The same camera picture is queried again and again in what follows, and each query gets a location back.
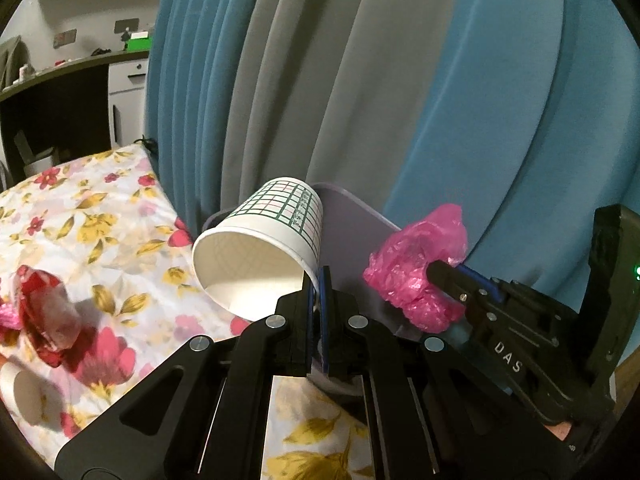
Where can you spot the pink plastic bag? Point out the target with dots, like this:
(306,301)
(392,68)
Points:
(410,270)
(6,317)

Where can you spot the white drawer cabinet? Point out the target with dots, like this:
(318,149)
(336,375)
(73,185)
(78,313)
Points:
(127,110)

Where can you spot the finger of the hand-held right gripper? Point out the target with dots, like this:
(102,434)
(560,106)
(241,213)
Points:
(450,280)
(487,282)

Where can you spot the small black object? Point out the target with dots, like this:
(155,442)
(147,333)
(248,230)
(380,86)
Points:
(102,51)

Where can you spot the green box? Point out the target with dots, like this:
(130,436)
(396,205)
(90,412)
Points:
(138,42)

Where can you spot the small white object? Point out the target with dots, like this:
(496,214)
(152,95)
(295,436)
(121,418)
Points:
(23,70)

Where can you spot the grid print paper cup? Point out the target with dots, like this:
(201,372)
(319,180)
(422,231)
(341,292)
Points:
(30,395)
(270,220)

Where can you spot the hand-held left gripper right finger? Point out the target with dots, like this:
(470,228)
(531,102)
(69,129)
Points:
(345,340)

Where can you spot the blue and grey curtain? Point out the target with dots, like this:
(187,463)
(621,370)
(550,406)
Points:
(450,110)

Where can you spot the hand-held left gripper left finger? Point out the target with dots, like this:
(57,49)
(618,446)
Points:
(295,330)

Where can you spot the dark top desk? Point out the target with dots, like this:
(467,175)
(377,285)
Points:
(60,67)

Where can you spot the floral tablecloth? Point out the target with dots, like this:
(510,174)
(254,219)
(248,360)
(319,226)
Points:
(100,240)

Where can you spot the grey wall socket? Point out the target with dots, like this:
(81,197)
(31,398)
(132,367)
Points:
(65,37)
(126,25)

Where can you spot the grey plastic bin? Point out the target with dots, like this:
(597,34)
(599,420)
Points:
(350,240)

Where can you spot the small white container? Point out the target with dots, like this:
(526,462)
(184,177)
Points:
(40,162)

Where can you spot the red and white wrapper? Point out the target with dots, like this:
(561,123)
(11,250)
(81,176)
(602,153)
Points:
(45,310)

